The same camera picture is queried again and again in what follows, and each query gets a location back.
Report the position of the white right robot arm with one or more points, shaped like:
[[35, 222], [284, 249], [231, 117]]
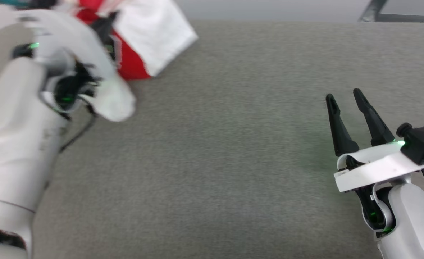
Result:
[[413, 223]]

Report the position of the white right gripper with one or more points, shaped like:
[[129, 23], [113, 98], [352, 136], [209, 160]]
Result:
[[377, 167]]

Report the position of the dark metal frame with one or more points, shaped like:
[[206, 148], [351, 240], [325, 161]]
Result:
[[372, 12]]

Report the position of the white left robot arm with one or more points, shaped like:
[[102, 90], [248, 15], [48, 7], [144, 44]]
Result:
[[14, 144]]

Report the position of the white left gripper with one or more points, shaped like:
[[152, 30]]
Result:
[[89, 57]]

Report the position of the red and white garment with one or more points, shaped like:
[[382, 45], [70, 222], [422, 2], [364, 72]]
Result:
[[150, 32]]

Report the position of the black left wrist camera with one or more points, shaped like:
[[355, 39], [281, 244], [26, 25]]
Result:
[[42, 3]]

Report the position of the grey-green fabric sofa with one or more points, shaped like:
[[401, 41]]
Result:
[[215, 144]]

